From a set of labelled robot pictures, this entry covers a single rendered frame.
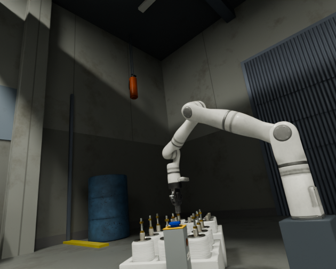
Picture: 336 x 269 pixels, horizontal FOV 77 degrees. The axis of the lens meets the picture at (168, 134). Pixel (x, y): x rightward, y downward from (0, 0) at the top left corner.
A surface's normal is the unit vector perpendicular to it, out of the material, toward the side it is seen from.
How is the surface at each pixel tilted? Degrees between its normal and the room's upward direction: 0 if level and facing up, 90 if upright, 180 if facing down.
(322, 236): 90
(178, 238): 90
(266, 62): 90
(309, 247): 90
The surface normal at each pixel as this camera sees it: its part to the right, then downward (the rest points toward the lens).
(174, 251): -0.26, -0.26
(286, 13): -0.69, -0.15
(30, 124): 0.72, -0.28
